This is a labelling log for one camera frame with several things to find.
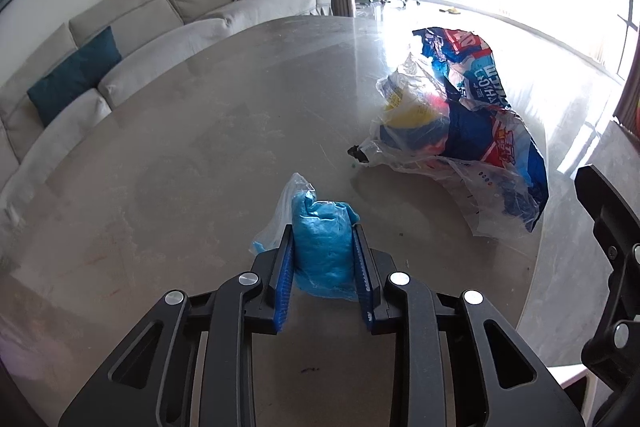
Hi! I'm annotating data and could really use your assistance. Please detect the clear bag with yellow contents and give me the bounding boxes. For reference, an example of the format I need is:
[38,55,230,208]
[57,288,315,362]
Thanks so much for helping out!
[376,54,453,158]

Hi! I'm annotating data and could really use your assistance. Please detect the clear bag with blue filling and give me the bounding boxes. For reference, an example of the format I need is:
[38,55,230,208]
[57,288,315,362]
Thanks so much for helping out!
[250,172,362,299]

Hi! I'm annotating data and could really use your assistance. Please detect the blue snack bag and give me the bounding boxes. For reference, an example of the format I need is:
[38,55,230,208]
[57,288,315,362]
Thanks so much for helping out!
[411,26,550,233]

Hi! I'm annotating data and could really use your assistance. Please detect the grey fabric sofa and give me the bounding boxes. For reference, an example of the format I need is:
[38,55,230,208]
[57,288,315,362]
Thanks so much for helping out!
[0,0,332,253]

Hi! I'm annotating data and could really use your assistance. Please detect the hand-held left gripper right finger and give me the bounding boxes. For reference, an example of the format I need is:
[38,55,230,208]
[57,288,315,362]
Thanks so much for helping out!
[352,224,586,427]

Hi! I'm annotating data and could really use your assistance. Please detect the teal cushion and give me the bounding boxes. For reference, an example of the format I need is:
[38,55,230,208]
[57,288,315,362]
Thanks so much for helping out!
[26,27,123,128]

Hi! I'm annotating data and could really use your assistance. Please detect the crumpled clear plastic wrapper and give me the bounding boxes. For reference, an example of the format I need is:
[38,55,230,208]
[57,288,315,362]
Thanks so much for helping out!
[361,139,543,239]

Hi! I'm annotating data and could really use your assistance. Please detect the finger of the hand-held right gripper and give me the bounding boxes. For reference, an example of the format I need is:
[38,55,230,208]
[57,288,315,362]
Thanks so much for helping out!
[574,164,640,380]

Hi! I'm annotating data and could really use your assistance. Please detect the grey oval table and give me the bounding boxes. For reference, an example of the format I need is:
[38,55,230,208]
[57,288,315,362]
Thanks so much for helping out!
[0,14,621,427]

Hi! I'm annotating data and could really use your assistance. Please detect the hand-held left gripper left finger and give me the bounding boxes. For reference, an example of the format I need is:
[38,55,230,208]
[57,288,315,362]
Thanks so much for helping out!
[57,223,297,427]

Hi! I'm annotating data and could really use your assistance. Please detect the brown side curtain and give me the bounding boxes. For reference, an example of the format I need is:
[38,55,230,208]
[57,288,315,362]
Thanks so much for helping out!
[612,72,640,142]

